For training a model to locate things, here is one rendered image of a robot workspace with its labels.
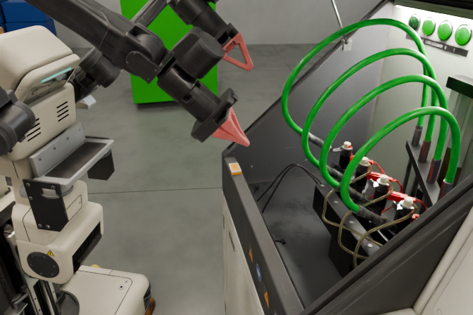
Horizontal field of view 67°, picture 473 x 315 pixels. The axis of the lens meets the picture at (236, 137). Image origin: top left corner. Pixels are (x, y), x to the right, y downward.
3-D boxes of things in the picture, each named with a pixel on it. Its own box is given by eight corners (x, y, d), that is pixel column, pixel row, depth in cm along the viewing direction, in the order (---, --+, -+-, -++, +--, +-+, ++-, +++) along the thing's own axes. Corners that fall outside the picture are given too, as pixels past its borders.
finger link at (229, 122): (257, 144, 66) (219, 110, 63) (231, 168, 68) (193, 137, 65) (257, 129, 72) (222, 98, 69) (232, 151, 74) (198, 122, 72)
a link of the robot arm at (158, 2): (184, -5, 127) (163, -29, 122) (203, -16, 116) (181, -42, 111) (101, 88, 113) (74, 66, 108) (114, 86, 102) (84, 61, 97)
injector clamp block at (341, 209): (310, 226, 107) (314, 183, 100) (341, 221, 109) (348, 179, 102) (373, 329, 77) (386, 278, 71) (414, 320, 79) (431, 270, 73)
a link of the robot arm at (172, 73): (158, 73, 67) (148, 85, 62) (180, 48, 64) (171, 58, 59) (186, 98, 69) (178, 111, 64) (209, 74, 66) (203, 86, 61)
